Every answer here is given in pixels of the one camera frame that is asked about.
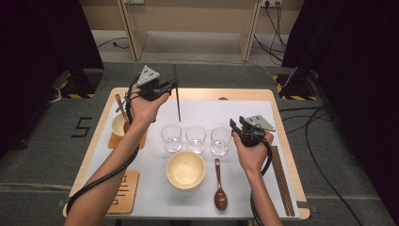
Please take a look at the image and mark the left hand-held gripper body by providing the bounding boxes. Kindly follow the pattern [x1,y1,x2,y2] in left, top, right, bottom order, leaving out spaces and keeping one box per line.
[136,64,168,103]

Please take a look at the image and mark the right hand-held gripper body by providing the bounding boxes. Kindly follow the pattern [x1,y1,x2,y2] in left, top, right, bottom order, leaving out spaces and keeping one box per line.
[239,114,278,148]

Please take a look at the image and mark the brown wooden spoon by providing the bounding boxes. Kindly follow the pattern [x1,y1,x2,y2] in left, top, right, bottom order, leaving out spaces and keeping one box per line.
[214,157,229,212]
[114,93,131,135]

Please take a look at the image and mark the cream bowl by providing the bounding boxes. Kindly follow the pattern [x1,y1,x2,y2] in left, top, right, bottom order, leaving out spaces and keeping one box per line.
[110,112,131,139]
[166,150,207,192]

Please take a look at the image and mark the wooden cutout coaster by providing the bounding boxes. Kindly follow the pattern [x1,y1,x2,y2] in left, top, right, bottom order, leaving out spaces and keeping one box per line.
[107,131,149,150]
[106,169,140,216]

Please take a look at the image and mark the person's left hand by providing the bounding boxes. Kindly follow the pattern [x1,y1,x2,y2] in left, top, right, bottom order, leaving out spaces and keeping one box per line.
[128,92,171,128]

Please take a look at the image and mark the person's right hand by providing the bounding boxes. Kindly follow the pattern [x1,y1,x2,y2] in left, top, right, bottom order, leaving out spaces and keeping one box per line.
[231,130,275,177]

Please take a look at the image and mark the clear drinking glass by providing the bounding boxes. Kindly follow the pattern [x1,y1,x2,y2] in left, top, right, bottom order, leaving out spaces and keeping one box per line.
[210,126,232,156]
[161,123,183,153]
[184,125,207,153]

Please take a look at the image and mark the dark curtain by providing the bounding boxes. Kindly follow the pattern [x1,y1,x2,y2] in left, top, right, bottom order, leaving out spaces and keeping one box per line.
[281,0,399,225]
[0,0,105,159]

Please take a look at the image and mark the right hand-held gripper black cable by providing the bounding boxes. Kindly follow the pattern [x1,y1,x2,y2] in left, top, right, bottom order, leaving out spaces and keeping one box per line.
[248,137,274,226]

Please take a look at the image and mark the light wooden desk frame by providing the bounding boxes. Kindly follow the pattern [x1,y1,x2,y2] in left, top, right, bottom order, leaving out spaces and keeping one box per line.
[116,0,263,63]

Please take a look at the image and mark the black floor cable with plug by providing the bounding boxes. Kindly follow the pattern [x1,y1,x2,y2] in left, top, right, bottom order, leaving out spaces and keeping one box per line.
[97,37,130,50]

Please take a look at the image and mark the white floor cable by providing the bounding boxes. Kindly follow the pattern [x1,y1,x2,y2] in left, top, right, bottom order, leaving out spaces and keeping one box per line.
[147,40,299,89]

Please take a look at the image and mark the long black floor cable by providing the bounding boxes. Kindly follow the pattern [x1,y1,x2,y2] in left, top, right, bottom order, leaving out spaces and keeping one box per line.
[304,105,366,226]

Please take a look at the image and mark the black wall cable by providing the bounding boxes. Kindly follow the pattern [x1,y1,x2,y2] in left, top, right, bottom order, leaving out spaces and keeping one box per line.
[253,32,285,64]
[264,1,288,53]

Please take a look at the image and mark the short white cable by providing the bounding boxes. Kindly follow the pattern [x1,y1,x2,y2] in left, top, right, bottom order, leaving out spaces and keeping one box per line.
[46,88,64,105]

